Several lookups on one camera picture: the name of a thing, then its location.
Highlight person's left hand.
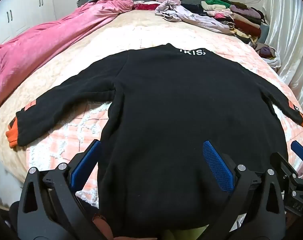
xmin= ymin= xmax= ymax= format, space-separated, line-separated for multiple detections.
xmin=91 ymin=214 xmax=114 ymax=240

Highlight crumpled lilac garment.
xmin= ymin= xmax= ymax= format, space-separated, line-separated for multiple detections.
xmin=155 ymin=0 xmax=229 ymax=34

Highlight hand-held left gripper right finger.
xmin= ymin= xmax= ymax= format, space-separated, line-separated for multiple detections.
xmin=199 ymin=140 xmax=288 ymax=240

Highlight white satin curtain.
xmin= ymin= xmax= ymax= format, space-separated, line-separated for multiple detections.
xmin=263 ymin=0 xmax=303 ymax=120

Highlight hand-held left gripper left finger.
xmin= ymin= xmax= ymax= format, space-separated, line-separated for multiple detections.
xmin=16 ymin=139 xmax=109 ymax=240

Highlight white wardrobe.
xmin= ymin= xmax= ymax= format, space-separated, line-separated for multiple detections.
xmin=0 ymin=0 xmax=58 ymax=45

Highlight pink duvet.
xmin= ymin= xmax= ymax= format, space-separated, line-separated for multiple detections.
xmin=0 ymin=0 xmax=134 ymax=117

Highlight dark red garment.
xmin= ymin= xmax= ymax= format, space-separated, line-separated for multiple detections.
xmin=133 ymin=1 xmax=158 ymax=11

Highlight beige blanket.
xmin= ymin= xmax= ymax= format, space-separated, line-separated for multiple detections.
xmin=0 ymin=9 xmax=254 ymax=180

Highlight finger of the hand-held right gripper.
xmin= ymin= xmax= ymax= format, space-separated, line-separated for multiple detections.
xmin=272 ymin=152 xmax=301 ymax=180
xmin=291 ymin=141 xmax=303 ymax=164

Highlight black folded garment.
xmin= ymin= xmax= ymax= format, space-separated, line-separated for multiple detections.
xmin=181 ymin=3 xmax=207 ymax=16

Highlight peach and white patterned blanket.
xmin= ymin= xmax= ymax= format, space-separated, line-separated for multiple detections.
xmin=24 ymin=25 xmax=303 ymax=205

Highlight black sweater with orange cuffs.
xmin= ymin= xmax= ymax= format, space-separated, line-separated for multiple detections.
xmin=6 ymin=43 xmax=303 ymax=238

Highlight white bag of clothes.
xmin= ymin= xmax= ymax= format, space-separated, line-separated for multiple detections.
xmin=252 ymin=42 xmax=281 ymax=68

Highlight person's lime green pants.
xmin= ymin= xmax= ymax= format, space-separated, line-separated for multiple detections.
xmin=164 ymin=225 xmax=209 ymax=240

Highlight stack of folded clothes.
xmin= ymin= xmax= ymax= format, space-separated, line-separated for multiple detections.
xmin=200 ymin=0 xmax=269 ymax=44

